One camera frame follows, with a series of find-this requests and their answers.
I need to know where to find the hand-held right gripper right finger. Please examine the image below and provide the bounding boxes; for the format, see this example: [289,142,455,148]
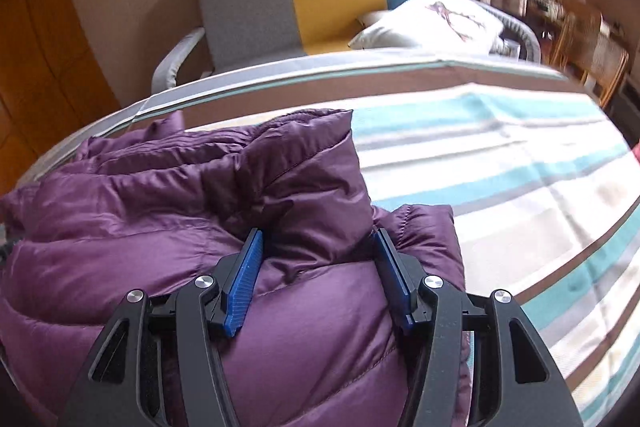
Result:
[372,227,586,427]

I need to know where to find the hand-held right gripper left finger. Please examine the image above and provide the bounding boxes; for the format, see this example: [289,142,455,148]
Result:
[57,227,265,427]

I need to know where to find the purple down jacket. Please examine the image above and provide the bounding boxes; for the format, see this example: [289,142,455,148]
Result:
[0,108,473,427]

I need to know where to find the white chair armrest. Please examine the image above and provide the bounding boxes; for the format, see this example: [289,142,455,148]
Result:
[151,27,216,95]

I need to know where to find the white printed pillow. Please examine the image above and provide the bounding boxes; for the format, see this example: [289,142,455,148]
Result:
[348,0,504,55]

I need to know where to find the cream pillow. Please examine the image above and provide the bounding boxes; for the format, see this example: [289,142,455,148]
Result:
[356,9,396,30]

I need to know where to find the grey baby basket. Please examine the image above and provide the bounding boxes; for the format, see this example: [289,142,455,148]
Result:
[482,4,542,64]

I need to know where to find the rattan chair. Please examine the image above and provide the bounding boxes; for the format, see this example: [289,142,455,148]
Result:
[575,34,630,108]

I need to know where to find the wooden wardrobe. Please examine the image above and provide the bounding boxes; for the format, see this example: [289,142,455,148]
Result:
[0,0,121,198]

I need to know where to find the wooden chair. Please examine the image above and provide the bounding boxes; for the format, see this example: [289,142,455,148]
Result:
[552,0,606,68]

